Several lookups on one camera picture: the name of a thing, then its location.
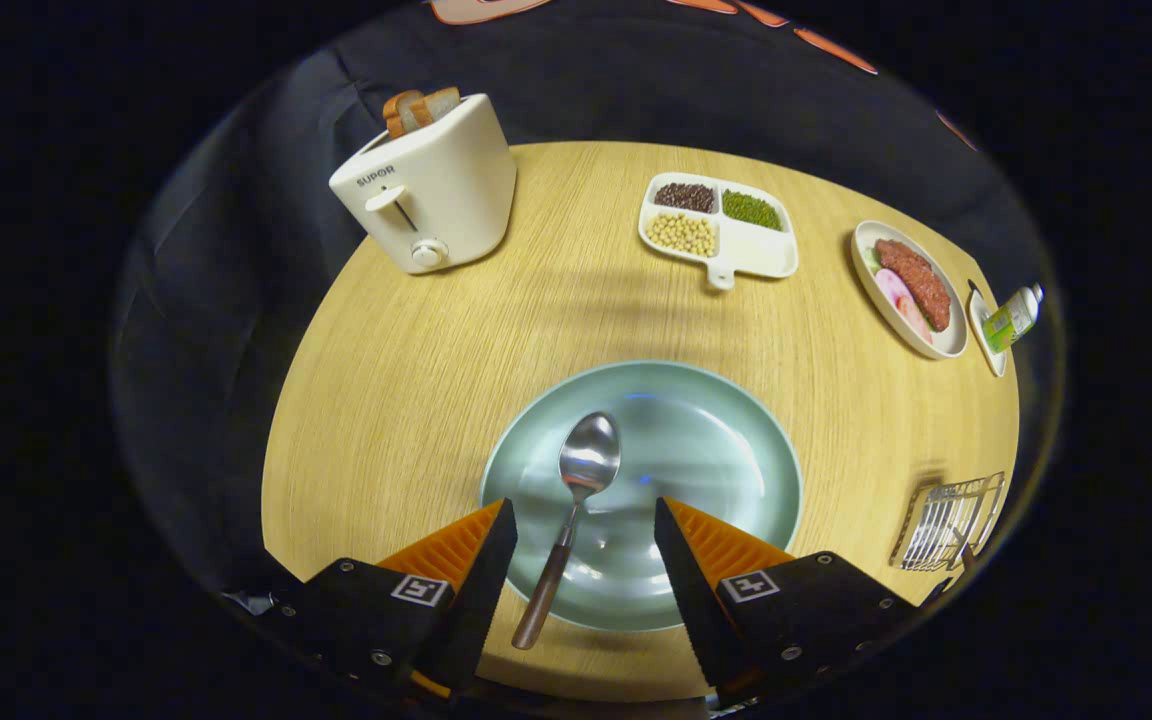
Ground cream white toaster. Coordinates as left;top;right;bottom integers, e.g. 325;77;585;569
328;93;518;275

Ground yellow soybeans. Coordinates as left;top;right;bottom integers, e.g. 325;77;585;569
644;212;719;259

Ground toasted bread slice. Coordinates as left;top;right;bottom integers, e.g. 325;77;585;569
382;90;424;139
408;86;462;128

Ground brown steak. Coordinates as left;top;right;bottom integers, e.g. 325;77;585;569
874;238;953;333

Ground red pink ham slice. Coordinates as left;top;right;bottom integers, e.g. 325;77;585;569
896;295;935;346

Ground steel spoon brown handle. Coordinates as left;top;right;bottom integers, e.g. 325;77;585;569
511;411;623;651

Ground small white dish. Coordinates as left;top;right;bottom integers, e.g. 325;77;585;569
966;285;1009;378

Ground white divided dish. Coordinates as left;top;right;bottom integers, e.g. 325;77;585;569
637;172;800;292

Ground dark brown beans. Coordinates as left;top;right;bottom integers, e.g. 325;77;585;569
652;181;717;214

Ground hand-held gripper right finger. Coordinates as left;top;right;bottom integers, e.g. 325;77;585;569
653;495;922;706

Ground green label bottle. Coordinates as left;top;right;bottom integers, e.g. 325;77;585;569
981;283;1045;353

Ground pale pink ham slice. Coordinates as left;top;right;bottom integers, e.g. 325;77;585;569
873;267;912;313

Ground white oval plate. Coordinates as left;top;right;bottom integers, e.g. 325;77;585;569
851;220;969;361

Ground green mung beans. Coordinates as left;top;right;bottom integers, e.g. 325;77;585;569
721;188;784;232

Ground light blue plate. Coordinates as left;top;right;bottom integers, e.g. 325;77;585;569
479;360;804;633

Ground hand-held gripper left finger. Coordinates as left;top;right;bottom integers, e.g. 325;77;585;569
266;497;519;701

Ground metal wire rack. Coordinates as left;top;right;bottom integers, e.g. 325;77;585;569
888;472;1007;573

